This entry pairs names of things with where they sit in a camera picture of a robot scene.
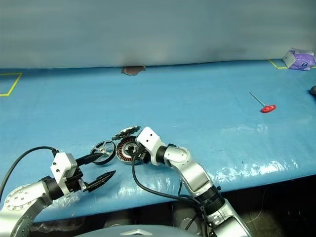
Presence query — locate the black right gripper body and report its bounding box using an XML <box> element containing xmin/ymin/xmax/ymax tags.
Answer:
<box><xmin>132</xmin><ymin>144</ymin><xmax>151</xmax><ymax>164</ymax></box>

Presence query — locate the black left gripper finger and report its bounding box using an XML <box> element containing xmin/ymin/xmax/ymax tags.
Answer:
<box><xmin>75</xmin><ymin>152</ymin><xmax>106</xmax><ymax>166</ymax></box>
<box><xmin>83</xmin><ymin>169</ymin><xmax>117</xmax><ymax>193</ymax></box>

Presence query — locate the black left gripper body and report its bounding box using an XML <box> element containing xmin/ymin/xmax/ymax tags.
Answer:
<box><xmin>63</xmin><ymin>160</ymin><xmax>89</xmax><ymax>195</ymax></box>

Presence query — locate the motor housing with copper windings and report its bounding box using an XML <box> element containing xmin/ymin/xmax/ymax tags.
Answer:
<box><xmin>115</xmin><ymin>135</ymin><xmax>143</xmax><ymax>165</ymax></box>

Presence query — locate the silver spoked rotor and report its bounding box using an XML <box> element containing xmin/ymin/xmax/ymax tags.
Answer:
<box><xmin>89</xmin><ymin>140</ymin><xmax>117</xmax><ymax>166</ymax></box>

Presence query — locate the grey robot torso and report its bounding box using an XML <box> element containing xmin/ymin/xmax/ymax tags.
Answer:
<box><xmin>71</xmin><ymin>226</ymin><xmax>208</xmax><ymax>237</ymax></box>

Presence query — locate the brown patch at table edge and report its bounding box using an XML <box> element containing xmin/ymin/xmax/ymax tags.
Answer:
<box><xmin>120</xmin><ymin>65</ymin><xmax>145</xmax><ymax>77</ymax></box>

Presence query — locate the purple tissue pack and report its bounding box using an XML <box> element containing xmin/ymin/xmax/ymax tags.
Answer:
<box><xmin>282</xmin><ymin>48</ymin><xmax>316</xmax><ymax>72</ymax></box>

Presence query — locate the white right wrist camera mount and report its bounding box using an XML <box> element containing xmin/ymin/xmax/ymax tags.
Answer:
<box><xmin>136</xmin><ymin>126</ymin><xmax>165</xmax><ymax>165</ymax></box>

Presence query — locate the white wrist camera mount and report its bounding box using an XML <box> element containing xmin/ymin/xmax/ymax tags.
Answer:
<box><xmin>50</xmin><ymin>152</ymin><xmax>78</xmax><ymax>198</ymax></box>
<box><xmin>136</xmin><ymin>126</ymin><xmax>165</xmax><ymax>165</ymax></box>

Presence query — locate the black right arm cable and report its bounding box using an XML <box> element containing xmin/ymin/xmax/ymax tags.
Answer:
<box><xmin>131</xmin><ymin>158</ymin><xmax>215</xmax><ymax>237</ymax></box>

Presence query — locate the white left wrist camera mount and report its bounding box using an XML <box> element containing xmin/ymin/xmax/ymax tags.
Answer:
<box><xmin>50</xmin><ymin>152</ymin><xmax>78</xmax><ymax>198</ymax></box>

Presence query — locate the red T-handle hex key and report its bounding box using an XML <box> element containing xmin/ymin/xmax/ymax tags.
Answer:
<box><xmin>248</xmin><ymin>92</ymin><xmax>277</xmax><ymax>114</ymax></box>

